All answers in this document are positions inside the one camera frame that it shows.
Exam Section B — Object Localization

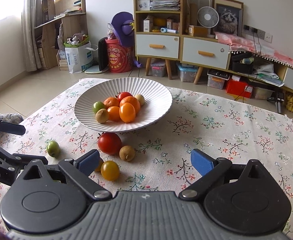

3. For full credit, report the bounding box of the white paper bag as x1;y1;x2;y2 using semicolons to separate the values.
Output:
65;42;98;74

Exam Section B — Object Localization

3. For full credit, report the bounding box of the wooden cabinet right drawer unit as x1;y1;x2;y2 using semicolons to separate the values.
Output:
180;35;230;84

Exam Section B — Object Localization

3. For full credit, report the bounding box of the pink cloth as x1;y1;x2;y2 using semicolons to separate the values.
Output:
215;32;293;69

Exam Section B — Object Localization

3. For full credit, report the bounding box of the orange oval tomato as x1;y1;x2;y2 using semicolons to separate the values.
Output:
119;103;136;123

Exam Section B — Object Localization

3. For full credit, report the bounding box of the floral tablecloth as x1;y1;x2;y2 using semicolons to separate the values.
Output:
0;79;293;238

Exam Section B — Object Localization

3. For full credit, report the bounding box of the green plum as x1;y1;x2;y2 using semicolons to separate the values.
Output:
47;140;60;158
93;101;106;114

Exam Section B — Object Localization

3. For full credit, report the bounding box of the white desk fan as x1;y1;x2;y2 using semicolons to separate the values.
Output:
197;6;220;29

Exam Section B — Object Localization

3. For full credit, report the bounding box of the red tomato with stem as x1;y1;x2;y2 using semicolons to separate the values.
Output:
115;92;132;102

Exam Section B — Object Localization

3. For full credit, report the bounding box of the brown longan by tomato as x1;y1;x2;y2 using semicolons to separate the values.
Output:
119;145;135;162

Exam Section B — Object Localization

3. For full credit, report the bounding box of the red snack bucket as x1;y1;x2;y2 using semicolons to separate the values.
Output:
106;39;134;74

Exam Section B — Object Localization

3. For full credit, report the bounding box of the wooden cabinet drawer unit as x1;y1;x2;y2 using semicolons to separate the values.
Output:
180;35;230;84
133;0;187;79

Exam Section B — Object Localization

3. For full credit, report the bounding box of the brown longan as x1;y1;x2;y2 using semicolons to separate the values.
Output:
94;158;104;172
119;145;135;162
134;94;145;106
95;108;109;124

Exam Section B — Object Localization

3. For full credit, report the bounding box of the orange tangerine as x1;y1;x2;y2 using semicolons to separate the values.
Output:
103;97;120;109
120;96;141;114

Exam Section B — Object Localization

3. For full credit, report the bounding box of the purple plush toy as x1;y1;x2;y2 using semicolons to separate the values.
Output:
111;11;134;47

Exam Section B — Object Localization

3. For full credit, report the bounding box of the framed cat picture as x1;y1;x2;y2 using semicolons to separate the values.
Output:
212;0;244;36

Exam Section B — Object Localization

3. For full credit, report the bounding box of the small orange tomato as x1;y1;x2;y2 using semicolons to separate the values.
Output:
107;106;121;122

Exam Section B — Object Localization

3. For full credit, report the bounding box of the clear storage bin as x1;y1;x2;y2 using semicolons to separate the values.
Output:
176;62;198;82

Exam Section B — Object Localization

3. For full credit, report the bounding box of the white ribbed plate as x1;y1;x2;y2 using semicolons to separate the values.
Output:
74;77;172;133

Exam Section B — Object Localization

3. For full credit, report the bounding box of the grey knitted cushion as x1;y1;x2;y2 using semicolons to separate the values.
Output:
0;94;24;140

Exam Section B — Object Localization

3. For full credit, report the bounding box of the large red tomato by plate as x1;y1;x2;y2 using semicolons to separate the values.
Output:
98;133;122;155

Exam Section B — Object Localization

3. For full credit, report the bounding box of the yellow cherry tomato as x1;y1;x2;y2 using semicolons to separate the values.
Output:
101;160;120;181

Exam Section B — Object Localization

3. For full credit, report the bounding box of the low long cabinet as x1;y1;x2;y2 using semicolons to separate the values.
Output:
228;51;293;92

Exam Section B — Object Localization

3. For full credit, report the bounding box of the wooden bookshelf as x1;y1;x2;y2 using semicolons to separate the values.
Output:
35;0;88;70

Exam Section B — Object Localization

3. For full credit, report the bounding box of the wooden cabinet left drawer unit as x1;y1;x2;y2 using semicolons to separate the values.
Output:
133;0;187;79

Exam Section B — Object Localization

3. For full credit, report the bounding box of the red box on floor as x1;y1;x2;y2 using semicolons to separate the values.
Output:
226;79;253;98

